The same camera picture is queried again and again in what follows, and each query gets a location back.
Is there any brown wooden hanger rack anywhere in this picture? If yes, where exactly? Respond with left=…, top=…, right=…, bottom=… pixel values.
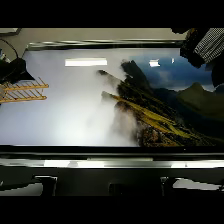
left=0, top=77, right=50, bottom=104

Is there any silver frame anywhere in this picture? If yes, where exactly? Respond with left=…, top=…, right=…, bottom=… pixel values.
left=0, top=151, right=224, bottom=197

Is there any checked shirt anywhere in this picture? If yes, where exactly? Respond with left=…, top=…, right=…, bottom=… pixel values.
left=194, top=28, right=224, bottom=64

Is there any black cable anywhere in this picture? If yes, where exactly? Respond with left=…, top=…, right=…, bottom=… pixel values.
left=0, top=38, right=20, bottom=62

